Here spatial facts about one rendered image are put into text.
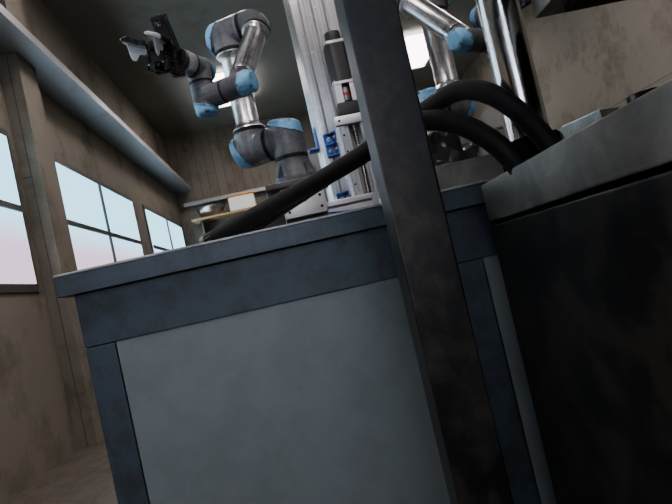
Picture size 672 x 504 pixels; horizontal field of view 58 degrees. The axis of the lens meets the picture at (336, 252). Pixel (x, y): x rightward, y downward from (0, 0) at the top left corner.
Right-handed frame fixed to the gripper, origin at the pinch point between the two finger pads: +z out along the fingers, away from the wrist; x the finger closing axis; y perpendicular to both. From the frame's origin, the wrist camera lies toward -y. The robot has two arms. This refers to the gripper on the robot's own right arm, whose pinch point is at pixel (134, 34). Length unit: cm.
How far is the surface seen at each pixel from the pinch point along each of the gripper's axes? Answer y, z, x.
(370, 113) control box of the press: 48, 72, -86
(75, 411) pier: 150, -156, 193
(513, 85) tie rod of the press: 42, 45, -100
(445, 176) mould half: 51, 21, -84
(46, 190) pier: 9, -163, 206
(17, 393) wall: 124, -98, 172
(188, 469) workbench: 97, 54, -44
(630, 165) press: 58, 78, -111
